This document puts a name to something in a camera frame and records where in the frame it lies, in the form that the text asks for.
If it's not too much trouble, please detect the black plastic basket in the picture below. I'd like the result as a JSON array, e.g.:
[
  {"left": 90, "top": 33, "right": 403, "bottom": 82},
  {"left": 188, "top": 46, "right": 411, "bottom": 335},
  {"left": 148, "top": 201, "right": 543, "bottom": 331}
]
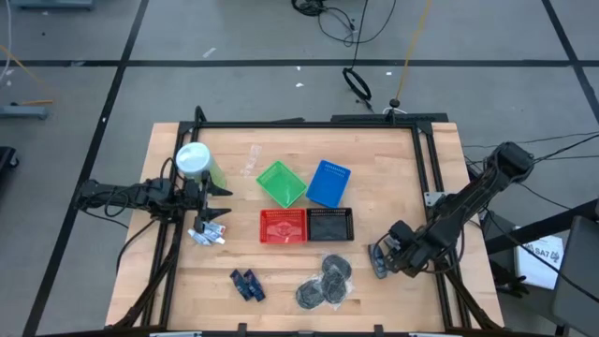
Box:
[{"left": 306, "top": 207, "right": 356, "bottom": 242}]

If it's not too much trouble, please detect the green plastic basket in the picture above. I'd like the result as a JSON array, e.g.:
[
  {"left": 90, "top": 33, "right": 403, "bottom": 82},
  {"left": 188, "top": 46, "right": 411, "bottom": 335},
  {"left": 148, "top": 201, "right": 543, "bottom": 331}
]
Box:
[{"left": 256, "top": 160, "right": 309, "bottom": 210}]

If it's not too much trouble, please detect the grey chair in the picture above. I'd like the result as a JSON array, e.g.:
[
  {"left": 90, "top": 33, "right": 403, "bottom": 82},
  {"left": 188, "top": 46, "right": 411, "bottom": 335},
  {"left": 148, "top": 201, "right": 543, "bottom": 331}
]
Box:
[{"left": 550, "top": 214, "right": 599, "bottom": 336}]

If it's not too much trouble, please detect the grey-blue packet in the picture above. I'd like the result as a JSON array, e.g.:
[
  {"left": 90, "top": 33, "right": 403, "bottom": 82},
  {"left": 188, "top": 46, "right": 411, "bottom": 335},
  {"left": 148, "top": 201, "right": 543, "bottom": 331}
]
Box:
[{"left": 367, "top": 242, "right": 389, "bottom": 281}]

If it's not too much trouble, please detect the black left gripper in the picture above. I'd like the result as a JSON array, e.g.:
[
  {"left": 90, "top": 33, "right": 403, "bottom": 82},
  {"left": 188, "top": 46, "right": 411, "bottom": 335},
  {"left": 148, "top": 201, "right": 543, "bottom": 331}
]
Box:
[{"left": 184, "top": 168, "right": 234, "bottom": 235}]

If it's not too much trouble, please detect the black aluminium table frame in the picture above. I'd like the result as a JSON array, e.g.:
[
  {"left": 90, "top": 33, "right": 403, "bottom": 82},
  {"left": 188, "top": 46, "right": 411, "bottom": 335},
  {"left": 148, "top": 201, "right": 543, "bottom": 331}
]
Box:
[{"left": 110, "top": 105, "right": 504, "bottom": 335}]

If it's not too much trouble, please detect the black metal beam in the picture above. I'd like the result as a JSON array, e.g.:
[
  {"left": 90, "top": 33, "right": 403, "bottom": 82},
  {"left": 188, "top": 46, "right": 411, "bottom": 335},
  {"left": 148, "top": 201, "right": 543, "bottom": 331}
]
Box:
[{"left": 484, "top": 198, "right": 599, "bottom": 256}]

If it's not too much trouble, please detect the red plastic basket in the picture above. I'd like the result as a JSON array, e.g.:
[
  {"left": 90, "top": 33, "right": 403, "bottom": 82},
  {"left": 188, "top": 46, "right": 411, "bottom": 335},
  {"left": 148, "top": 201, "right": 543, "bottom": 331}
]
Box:
[{"left": 258, "top": 208, "right": 308, "bottom": 245}]

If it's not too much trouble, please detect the blue plastic basket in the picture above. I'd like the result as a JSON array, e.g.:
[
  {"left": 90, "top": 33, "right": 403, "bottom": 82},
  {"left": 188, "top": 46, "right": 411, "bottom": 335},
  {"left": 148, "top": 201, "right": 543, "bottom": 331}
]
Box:
[{"left": 305, "top": 159, "right": 352, "bottom": 210}]

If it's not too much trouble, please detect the black item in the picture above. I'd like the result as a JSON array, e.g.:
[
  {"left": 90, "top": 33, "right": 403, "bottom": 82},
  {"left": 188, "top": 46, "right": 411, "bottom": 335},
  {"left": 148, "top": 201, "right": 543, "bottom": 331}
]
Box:
[
  {"left": 321, "top": 254, "right": 354, "bottom": 282},
  {"left": 295, "top": 279, "right": 327, "bottom": 311},
  {"left": 320, "top": 269, "right": 352, "bottom": 311}
]

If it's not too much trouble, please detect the white cardboard box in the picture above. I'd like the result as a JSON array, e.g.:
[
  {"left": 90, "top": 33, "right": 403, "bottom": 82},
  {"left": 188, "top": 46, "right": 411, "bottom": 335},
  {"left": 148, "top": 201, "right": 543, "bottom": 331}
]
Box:
[{"left": 513, "top": 226, "right": 566, "bottom": 291}]

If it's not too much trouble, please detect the yellow hanging cable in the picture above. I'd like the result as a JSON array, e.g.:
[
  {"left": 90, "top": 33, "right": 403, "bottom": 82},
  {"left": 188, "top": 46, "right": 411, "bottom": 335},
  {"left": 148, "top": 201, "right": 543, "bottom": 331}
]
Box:
[{"left": 395, "top": 0, "right": 434, "bottom": 102}]

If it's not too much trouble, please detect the black coiled hanging cable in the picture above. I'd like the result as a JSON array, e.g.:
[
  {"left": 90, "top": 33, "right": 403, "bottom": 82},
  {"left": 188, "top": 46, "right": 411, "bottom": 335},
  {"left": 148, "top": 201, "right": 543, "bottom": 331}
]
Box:
[{"left": 342, "top": 0, "right": 374, "bottom": 103}]

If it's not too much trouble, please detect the clear plastic wrapper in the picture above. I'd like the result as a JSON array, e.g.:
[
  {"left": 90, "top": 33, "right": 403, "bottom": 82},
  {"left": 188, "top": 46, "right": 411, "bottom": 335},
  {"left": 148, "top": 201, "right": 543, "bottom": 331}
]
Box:
[{"left": 240, "top": 143, "right": 263, "bottom": 179}]

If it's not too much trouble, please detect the black camera mast knob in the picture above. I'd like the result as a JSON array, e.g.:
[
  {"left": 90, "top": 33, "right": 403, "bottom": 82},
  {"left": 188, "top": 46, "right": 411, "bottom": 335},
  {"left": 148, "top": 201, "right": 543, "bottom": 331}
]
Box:
[{"left": 387, "top": 96, "right": 402, "bottom": 124}]

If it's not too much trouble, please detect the grey metal bar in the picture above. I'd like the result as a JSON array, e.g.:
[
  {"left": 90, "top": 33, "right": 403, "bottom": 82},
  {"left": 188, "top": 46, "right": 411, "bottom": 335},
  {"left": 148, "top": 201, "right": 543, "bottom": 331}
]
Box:
[{"left": 0, "top": 105, "right": 50, "bottom": 121}]

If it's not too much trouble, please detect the white green wipes canister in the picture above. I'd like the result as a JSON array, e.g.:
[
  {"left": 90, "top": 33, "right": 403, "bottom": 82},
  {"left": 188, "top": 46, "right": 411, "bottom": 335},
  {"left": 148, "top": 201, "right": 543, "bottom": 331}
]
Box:
[{"left": 175, "top": 141, "right": 228, "bottom": 191}]

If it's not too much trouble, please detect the black cable bundle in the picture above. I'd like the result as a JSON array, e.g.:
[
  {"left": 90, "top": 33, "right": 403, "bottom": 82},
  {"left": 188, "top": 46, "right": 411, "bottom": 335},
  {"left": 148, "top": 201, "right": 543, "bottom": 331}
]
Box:
[{"left": 290, "top": 0, "right": 399, "bottom": 48}]

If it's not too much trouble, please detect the dark blue packet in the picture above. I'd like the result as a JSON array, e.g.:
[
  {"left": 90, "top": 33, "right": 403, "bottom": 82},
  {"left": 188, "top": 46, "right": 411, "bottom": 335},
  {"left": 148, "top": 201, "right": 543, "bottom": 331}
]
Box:
[
  {"left": 228, "top": 269, "right": 254, "bottom": 302},
  {"left": 241, "top": 268, "right": 267, "bottom": 301}
]

